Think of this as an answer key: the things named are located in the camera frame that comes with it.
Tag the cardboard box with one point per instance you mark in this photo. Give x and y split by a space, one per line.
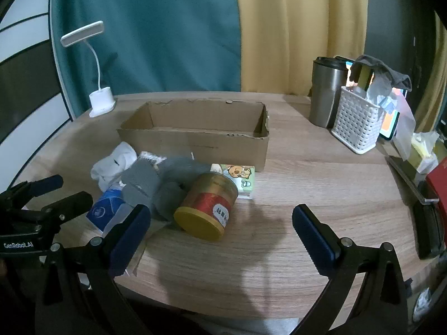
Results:
195 150

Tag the white desk lamp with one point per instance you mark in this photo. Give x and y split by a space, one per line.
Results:
101 103

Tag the flat black tray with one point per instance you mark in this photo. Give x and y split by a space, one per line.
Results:
408 178

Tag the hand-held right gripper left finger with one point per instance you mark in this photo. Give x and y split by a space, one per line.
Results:
129 240

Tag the gold red tin can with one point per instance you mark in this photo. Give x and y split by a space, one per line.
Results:
209 199

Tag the red box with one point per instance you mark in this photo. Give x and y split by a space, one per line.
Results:
438 185

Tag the yellow curtain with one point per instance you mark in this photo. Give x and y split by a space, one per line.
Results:
300 31

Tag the translucent plastic bag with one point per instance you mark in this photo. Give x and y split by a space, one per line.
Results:
405 129

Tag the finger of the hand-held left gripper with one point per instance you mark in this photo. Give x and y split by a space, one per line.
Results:
49 182
75 204

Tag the cartoon print tissue pack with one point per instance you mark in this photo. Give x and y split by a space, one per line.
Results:
241 178

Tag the steel travel mug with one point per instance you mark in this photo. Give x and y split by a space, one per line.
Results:
324 94

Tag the blue tissue packet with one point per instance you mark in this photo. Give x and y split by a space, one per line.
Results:
103 211

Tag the cotton swab bag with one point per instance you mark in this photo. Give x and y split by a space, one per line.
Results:
150 157

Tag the crumpled clear plastic bag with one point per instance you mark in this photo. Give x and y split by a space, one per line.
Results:
379 90

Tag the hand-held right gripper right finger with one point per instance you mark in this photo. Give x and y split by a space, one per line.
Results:
310 237

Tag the dark grey cloth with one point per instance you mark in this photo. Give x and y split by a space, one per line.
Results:
384 68

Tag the grey knit sock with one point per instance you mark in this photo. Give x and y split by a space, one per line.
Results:
167 185

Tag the teal curtain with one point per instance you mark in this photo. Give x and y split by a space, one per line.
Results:
157 35

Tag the white sock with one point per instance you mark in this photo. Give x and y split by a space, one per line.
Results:
111 164

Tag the tablet with lit screen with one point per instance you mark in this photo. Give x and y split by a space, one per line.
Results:
389 125

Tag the white plastic basket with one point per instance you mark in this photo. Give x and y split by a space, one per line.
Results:
356 122

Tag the black device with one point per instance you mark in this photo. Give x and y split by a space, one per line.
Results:
427 230

